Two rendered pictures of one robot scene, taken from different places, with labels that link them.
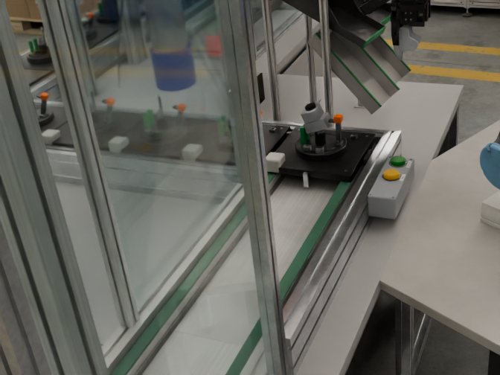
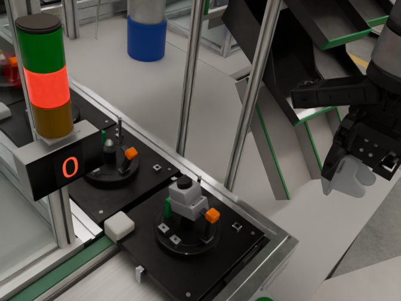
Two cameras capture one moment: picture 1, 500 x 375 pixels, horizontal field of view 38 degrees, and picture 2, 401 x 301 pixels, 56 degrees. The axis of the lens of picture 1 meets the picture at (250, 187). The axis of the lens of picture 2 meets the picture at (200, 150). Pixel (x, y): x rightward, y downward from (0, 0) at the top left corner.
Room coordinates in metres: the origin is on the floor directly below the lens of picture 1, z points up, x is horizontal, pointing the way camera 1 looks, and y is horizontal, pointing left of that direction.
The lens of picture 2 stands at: (1.29, -0.29, 1.61)
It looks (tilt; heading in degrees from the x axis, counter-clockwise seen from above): 40 degrees down; 9
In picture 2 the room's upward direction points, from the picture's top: 9 degrees clockwise
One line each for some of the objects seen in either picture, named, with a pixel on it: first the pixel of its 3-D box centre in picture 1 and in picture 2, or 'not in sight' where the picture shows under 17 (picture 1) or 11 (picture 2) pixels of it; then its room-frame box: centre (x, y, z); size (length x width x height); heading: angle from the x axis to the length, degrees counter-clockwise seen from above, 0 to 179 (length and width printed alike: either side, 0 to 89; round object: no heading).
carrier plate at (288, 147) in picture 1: (321, 152); (186, 233); (1.77, -0.21, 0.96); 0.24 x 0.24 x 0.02; 63
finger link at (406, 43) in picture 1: (406, 44); (344, 183); (1.70, -0.42, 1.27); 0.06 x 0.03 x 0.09; 63
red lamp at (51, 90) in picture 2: not in sight; (47, 81); (1.65, -0.01, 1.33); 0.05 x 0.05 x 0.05
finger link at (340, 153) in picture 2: (396, 27); (340, 151); (1.70, -0.40, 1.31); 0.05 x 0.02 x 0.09; 153
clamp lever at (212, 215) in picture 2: (335, 128); (206, 222); (1.75, -0.25, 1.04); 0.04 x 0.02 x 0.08; 63
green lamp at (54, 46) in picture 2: not in sight; (42, 45); (1.65, -0.01, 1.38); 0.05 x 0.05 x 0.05
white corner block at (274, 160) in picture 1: (274, 162); (119, 227); (1.73, -0.07, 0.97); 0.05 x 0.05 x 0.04; 63
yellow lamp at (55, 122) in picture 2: not in sight; (52, 113); (1.65, -0.01, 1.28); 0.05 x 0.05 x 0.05
